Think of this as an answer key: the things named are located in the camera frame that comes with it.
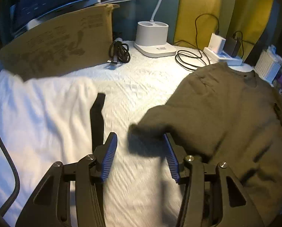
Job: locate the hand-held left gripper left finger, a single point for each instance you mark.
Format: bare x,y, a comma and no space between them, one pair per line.
109,158

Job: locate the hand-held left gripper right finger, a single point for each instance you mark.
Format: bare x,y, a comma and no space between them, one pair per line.
171,158

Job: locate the olive printed t-shirt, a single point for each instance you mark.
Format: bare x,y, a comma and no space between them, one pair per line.
226,111

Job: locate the black flat strip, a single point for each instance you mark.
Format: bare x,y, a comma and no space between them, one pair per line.
97,123

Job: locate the white textured bed cover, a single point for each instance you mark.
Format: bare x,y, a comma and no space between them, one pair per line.
136,87

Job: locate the white crumpled cloth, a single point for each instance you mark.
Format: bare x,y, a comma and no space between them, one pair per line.
37,123

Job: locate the white power strip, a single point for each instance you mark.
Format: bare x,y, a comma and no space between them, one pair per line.
226,60

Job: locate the white desk lamp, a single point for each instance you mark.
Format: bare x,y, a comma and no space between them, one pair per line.
152,45

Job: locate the white charger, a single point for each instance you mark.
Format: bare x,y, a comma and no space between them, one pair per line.
216,43

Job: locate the black charger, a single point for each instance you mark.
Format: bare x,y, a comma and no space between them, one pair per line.
232,46

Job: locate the white woven basket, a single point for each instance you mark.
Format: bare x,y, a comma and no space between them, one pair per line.
268,68

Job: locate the purple cloth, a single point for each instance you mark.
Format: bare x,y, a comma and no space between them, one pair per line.
280,81

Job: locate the yellow curtain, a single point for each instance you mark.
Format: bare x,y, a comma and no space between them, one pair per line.
197,0

